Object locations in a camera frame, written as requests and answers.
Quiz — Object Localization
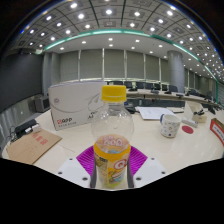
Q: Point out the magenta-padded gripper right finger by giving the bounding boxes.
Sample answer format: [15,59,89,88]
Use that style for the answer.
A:
[127,145,168,189]

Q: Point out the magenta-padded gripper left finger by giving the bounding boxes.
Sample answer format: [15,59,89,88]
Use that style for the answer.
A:
[55,145,98,189]

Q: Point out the yellow-capped clear drink bottle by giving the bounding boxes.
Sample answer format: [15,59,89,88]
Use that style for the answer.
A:
[90,84,135,190]

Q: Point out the brown paper envelope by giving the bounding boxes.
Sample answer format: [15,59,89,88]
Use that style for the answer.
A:
[5,129,63,166]

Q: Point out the white dotted mug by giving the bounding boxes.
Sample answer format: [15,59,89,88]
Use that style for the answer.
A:
[159,113,182,139]

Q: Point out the flat round red coaster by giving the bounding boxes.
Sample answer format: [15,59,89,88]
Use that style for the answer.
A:
[181,124,195,135]

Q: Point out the white printed paper sheets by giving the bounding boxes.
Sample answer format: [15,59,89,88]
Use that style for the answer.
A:
[136,106,177,121]

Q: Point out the white remote control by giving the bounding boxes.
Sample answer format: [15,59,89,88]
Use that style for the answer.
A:
[181,117,199,128]

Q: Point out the large white cardboard box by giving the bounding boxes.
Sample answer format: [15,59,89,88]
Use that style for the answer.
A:
[47,79,107,132]

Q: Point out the long curved conference desk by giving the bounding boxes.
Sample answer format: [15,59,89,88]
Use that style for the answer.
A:
[106,87,224,111]

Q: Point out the grey box monitor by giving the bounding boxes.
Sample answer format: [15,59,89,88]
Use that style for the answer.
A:
[33,95,51,113]

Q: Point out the small tan cardboard box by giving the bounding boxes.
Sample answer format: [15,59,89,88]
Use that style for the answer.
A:
[184,100,208,124]

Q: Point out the open red-edged cardboard box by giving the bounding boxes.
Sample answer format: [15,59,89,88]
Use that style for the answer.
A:
[209,117,224,148]

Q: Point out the row of black office chairs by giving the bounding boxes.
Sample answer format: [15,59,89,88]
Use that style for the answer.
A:
[106,79,188,95]

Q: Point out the ceiling lights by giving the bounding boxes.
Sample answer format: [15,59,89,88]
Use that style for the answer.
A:
[19,0,224,74]

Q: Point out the black device with cable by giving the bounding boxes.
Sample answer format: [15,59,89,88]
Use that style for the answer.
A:
[13,118,43,139]

